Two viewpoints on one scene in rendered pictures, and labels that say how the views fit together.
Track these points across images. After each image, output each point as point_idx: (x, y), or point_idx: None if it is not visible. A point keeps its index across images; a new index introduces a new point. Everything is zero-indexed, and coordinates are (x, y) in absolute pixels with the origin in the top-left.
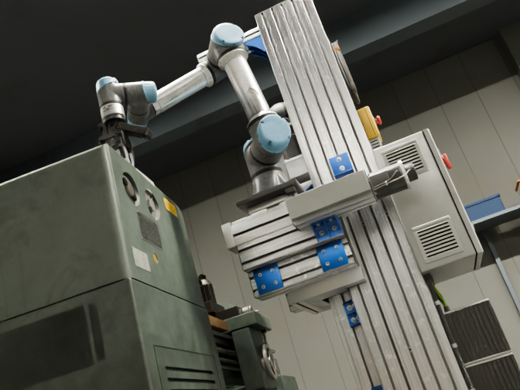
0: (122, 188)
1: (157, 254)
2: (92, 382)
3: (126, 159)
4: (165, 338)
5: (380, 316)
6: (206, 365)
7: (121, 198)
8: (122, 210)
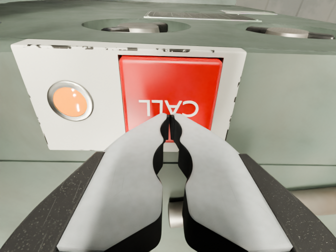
0: (333, 28)
1: (180, 12)
2: None
3: (230, 145)
4: (200, 6)
5: None
6: (103, 1)
7: (327, 24)
8: (316, 21)
